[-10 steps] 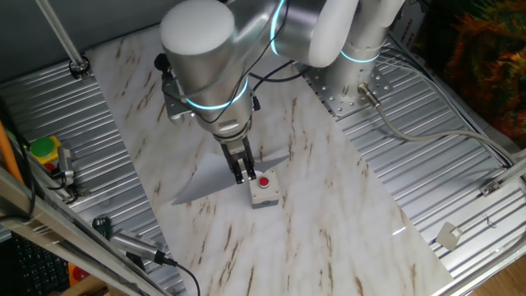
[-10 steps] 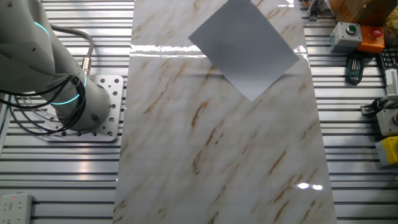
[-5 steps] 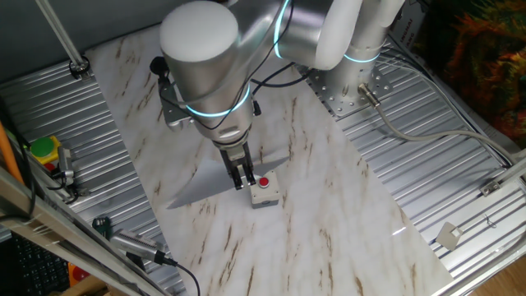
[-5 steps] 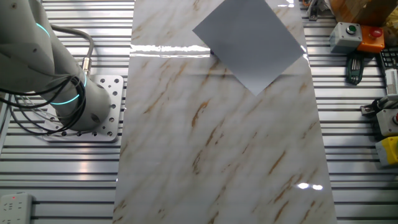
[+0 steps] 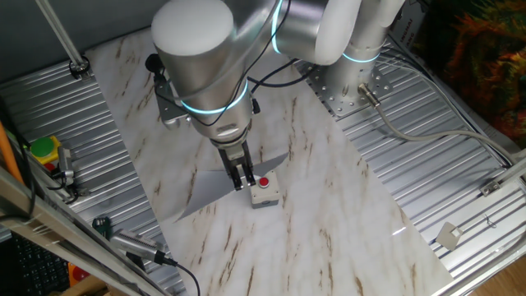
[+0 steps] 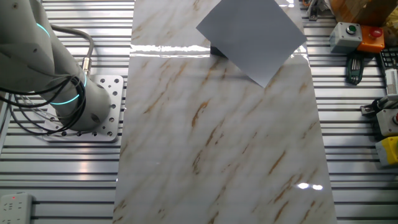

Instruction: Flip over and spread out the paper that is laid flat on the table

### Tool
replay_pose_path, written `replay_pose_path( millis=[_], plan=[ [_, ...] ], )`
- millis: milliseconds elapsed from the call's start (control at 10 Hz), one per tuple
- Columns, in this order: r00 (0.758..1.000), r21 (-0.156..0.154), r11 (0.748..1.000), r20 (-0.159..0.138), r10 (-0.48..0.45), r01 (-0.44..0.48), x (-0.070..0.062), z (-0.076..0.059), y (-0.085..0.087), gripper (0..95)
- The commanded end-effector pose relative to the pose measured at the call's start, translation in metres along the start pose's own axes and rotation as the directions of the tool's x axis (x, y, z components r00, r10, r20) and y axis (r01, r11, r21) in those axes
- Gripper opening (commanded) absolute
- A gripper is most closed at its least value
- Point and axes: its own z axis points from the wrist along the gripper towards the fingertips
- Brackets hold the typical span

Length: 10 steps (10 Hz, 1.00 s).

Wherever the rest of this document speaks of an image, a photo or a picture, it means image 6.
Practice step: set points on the wooden box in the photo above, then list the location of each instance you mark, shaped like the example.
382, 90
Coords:
367, 11

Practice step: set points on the grey box with green button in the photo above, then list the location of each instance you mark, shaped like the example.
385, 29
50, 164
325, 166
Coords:
342, 40

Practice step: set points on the silver camera on mount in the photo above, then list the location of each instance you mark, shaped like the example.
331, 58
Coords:
371, 109

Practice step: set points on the yellow button box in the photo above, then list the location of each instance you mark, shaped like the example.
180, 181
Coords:
388, 151

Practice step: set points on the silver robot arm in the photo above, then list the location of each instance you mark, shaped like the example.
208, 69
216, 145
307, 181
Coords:
31, 56

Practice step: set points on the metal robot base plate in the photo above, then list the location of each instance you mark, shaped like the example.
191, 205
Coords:
113, 102

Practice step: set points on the marble pattern table mat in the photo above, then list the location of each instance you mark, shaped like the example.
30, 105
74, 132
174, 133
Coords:
174, 140

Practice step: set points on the white paper sheet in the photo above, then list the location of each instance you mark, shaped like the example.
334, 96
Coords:
248, 37

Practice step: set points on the black keyboard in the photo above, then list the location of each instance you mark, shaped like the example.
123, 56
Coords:
390, 57

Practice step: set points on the orange box with red button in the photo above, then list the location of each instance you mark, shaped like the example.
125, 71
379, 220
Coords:
370, 43

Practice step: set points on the white power strip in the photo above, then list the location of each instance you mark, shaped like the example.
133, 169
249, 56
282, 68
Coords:
15, 208

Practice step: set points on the metal clamp bracket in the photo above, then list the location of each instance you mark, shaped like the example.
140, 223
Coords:
313, 11

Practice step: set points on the grey box with red button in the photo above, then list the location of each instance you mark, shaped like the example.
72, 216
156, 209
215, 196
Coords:
217, 51
387, 123

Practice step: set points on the yellowish crumpled bag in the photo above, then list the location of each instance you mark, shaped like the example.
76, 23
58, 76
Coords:
392, 29

